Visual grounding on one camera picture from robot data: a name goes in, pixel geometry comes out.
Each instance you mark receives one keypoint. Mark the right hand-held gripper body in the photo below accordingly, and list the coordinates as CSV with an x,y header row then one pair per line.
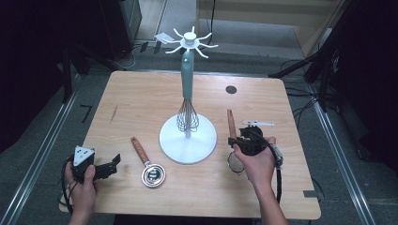
x,y
252,142

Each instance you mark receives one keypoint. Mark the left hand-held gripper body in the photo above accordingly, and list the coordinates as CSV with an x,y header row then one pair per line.
x,y
82,157

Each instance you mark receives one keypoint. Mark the white utensil rack stand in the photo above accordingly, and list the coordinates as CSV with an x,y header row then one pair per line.
x,y
188,146

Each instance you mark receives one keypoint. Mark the person's right hand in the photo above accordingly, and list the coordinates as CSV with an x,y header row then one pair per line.
x,y
259,168

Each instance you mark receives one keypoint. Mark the person's left hand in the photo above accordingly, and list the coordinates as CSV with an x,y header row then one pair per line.
x,y
83,195

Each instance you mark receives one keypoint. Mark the dark round table grommet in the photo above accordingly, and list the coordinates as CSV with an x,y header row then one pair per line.
x,y
231,89

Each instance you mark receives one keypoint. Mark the black metal stand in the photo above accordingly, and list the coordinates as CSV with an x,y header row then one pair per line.
x,y
316,65
66,78

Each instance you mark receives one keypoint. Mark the black power adapter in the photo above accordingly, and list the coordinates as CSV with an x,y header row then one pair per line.
x,y
157,47
144,47

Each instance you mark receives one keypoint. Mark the white paper tag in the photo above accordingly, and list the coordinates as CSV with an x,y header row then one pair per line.
x,y
162,38

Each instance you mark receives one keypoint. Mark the dark cabinet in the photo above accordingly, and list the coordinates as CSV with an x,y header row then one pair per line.
x,y
122,28

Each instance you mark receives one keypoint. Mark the metal floor rail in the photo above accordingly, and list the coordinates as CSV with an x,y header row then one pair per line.
x,y
37,159
341,162

